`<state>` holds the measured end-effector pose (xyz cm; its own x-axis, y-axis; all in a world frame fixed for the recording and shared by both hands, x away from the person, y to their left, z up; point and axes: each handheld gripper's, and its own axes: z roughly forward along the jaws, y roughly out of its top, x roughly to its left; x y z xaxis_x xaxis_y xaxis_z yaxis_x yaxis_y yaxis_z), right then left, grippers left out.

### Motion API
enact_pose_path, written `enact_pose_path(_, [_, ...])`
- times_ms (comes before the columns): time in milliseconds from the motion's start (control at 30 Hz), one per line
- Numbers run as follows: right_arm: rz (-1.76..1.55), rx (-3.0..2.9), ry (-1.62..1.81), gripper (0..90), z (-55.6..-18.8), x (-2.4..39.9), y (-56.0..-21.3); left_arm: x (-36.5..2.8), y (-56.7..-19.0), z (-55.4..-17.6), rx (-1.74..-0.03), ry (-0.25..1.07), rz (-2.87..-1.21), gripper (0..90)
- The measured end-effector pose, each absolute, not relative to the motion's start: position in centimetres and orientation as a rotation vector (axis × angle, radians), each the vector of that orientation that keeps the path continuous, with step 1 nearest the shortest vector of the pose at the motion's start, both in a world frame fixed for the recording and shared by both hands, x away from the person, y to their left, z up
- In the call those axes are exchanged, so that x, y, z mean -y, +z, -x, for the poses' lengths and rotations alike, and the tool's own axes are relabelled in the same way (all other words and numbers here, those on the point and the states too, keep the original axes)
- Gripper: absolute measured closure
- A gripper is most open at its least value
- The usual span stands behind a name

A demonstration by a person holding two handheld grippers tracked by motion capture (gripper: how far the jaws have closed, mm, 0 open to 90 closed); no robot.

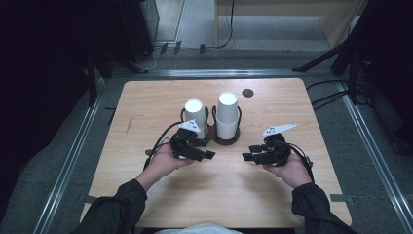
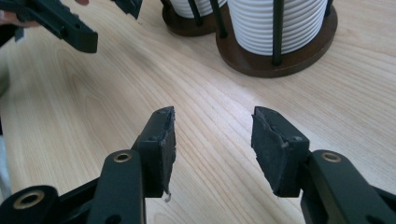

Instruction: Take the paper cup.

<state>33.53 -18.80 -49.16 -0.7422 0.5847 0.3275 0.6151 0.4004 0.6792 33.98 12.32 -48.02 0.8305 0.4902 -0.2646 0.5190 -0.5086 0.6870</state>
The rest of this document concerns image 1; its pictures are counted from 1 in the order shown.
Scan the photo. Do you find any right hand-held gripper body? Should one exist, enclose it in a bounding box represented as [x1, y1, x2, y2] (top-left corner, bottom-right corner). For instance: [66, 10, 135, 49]
[259, 122, 298, 168]

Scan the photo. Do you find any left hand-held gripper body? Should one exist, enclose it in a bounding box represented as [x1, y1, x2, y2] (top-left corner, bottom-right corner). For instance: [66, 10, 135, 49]
[169, 119, 208, 160]

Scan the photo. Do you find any black wire cup holder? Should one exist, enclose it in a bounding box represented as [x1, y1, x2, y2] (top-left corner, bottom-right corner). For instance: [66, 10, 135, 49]
[179, 104, 243, 146]

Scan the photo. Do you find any person's right hand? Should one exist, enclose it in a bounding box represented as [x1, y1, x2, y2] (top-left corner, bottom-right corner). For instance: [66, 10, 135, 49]
[262, 152, 314, 190]

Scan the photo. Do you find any person's left hand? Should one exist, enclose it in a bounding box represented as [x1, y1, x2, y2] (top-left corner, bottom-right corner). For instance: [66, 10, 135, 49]
[135, 142, 196, 193]

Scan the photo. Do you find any person's light grey clothing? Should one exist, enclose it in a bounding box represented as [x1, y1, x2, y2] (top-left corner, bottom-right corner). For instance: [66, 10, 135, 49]
[155, 222, 244, 234]

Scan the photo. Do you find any black tripod stand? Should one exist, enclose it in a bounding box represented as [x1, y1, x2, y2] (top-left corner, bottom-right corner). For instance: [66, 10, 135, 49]
[291, 0, 391, 106]

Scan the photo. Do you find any black metal stand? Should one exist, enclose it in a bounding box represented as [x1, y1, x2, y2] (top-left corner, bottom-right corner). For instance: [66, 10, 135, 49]
[85, 48, 149, 107]

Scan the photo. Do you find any black cabinet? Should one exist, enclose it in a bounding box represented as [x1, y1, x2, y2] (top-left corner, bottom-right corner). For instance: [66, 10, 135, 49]
[118, 0, 161, 63]

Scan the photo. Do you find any light wooden cabinet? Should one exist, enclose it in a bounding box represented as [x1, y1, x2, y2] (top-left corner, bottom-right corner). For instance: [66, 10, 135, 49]
[213, 0, 370, 51]

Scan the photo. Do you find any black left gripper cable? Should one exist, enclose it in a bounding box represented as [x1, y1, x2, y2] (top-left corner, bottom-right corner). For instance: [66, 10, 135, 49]
[142, 121, 183, 172]

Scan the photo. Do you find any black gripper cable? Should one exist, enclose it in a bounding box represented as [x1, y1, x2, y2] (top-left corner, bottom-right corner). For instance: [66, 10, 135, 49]
[286, 142, 316, 183]
[142, 121, 183, 172]

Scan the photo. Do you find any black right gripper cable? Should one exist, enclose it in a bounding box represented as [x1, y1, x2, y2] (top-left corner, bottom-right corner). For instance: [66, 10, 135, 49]
[286, 142, 316, 183]

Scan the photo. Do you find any metal floor rail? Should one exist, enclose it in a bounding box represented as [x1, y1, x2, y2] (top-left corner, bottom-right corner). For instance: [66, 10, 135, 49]
[32, 77, 109, 234]
[111, 67, 335, 79]
[335, 79, 413, 234]

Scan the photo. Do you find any black floor cable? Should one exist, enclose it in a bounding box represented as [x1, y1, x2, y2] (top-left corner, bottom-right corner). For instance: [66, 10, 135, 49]
[311, 90, 351, 111]
[306, 79, 349, 93]

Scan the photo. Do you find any white floor cable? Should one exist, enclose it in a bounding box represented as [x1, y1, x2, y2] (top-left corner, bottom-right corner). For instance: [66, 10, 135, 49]
[137, 45, 164, 73]

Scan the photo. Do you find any black hanging cable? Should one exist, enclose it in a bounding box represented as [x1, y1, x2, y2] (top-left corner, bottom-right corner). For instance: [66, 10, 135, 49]
[216, 0, 236, 50]

